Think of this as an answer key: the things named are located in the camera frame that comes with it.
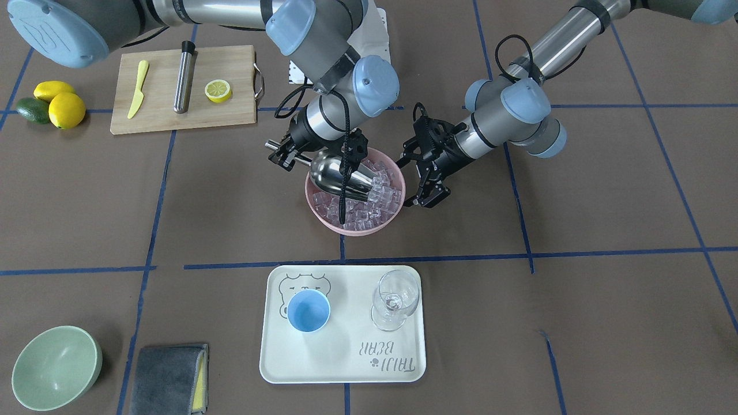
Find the metal ice scoop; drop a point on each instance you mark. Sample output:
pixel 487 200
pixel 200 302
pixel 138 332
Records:
pixel 324 172

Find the yellow plastic knife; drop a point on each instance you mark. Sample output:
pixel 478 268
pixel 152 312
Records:
pixel 138 94

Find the clear wine glass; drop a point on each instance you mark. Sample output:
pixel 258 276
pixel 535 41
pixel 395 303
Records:
pixel 394 300

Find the grey folded cloth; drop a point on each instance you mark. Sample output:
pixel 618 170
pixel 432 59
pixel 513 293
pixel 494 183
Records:
pixel 171 380

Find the lemon half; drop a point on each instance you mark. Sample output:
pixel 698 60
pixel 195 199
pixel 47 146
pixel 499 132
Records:
pixel 218 91

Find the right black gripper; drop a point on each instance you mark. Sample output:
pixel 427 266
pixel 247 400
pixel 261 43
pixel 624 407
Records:
pixel 300 140

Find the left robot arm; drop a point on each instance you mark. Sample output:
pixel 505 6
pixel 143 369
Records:
pixel 513 107

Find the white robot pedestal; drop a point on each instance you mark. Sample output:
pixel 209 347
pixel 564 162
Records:
pixel 371 37

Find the cream serving tray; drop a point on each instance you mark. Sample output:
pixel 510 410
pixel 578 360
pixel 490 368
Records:
pixel 349 348

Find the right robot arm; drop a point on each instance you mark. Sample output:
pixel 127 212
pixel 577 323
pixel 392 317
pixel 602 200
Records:
pixel 314 35

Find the light blue cup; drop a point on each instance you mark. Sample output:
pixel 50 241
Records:
pixel 308 311

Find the green bowl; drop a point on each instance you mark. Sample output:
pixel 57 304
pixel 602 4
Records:
pixel 56 368

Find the green avocado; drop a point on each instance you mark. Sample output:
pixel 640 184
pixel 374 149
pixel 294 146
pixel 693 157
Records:
pixel 33 110

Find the yellow lemon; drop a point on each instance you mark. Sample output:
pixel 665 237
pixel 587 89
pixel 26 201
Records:
pixel 66 110
pixel 48 90

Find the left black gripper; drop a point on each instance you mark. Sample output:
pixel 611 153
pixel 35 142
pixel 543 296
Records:
pixel 448 154

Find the pink bowl of ice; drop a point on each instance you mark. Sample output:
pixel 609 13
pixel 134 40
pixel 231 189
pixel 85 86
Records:
pixel 362 218

